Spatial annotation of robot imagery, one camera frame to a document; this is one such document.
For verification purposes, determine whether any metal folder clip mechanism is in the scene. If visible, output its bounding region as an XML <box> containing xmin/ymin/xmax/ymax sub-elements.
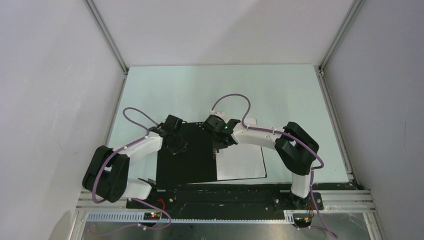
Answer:
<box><xmin>213</xmin><ymin>149</ymin><xmax>218</xmax><ymax>160</ymax></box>

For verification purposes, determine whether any white paper sheet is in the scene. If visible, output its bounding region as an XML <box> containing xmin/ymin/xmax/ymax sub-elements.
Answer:
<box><xmin>215</xmin><ymin>117</ymin><xmax>267</xmax><ymax>181</ymax></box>

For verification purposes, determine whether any black folder with beige cover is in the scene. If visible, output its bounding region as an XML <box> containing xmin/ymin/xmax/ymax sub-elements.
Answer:
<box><xmin>156</xmin><ymin>122</ymin><xmax>227</xmax><ymax>189</ymax></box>

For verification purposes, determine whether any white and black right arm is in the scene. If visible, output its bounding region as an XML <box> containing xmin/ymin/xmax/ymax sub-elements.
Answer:
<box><xmin>201</xmin><ymin>114</ymin><xmax>320</xmax><ymax>209</ymax></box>

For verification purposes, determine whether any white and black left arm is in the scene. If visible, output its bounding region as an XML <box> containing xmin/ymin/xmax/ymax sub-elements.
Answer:
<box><xmin>82</xmin><ymin>115</ymin><xmax>188</xmax><ymax>208</ymax></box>

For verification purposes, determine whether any left controller board with LEDs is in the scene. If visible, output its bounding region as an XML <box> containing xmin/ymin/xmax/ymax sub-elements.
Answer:
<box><xmin>143</xmin><ymin>211</ymin><xmax>162</xmax><ymax>221</ymax></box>

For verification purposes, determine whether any controller board with leds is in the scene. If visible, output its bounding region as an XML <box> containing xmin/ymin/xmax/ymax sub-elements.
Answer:
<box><xmin>293</xmin><ymin>215</ymin><xmax>313</xmax><ymax>228</ymax></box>
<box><xmin>143</xmin><ymin>211</ymin><xmax>162</xmax><ymax>221</ymax></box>

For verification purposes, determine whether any right controller board with LEDs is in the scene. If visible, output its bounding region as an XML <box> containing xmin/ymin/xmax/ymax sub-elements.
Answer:
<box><xmin>293</xmin><ymin>215</ymin><xmax>313</xmax><ymax>228</ymax></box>

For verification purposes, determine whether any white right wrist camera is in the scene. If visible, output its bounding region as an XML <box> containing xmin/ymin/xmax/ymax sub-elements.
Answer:
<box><xmin>209</xmin><ymin>109</ymin><xmax>228</xmax><ymax>122</ymax></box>

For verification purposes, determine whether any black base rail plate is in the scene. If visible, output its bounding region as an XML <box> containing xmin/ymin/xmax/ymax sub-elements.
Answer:
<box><xmin>145</xmin><ymin>183</ymin><xmax>324</xmax><ymax>221</ymax></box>

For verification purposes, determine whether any white slotted cable duct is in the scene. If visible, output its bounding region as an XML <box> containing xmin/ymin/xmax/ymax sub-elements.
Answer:
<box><xmin>86</xmin><ymin>211</ymin><xmax>294</xmax><ymax>224</ymax></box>

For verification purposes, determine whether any left aluminium frame post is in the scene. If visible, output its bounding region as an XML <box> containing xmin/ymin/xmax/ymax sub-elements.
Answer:
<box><xmin>83</xmin><ymin>0</ymin><xmax>129</xmax><ymax>75</ymax></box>

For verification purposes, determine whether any aluminium frame post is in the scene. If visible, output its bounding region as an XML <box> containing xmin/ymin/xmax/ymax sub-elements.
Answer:
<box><xmin>83</xmin><ymin>0</ymin><xmax>129</xmax><ymax>75</ymax></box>
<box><xmin>318</xmin><ymin>0</ymin><xmax>366</xmax><ymax>71</ymax></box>

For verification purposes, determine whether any aluminium front profile rail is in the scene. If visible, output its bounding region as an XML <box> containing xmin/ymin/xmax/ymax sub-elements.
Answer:
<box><xmin>76</xmin><ymin>188</ymin><xmax>377</xmax><ymax>213</ymax></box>

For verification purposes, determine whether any right aluminium frame post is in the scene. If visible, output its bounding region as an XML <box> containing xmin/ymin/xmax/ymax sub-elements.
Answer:
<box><xmin>318</xmin><ymin>0</ymin><xmax>366</xmax><ymax>71</ymax></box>

